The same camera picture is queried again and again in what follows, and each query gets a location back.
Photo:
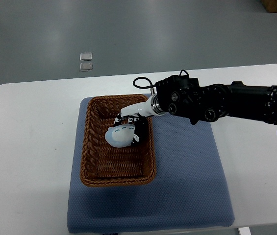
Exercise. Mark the blue fabric mat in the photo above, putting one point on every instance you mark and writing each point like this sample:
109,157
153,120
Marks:
189,190

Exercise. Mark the metal floor plate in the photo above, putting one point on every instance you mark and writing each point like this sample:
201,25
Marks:
86,66
86,56

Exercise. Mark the lower metal floor plate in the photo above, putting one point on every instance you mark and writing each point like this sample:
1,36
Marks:
86,66

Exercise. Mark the upper metal floor plate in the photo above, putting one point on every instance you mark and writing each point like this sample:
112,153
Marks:
86,56

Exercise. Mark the brown wicker basket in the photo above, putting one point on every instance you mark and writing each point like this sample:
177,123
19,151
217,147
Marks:
103,165

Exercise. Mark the blue white plush toy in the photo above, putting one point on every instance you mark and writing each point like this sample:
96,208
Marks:
120,136

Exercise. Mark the white table leg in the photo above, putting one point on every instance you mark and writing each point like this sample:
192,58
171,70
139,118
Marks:
244,231

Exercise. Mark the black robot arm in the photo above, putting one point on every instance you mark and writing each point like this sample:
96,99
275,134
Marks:
182,96

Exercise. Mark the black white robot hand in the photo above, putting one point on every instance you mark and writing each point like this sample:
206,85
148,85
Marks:
135,114

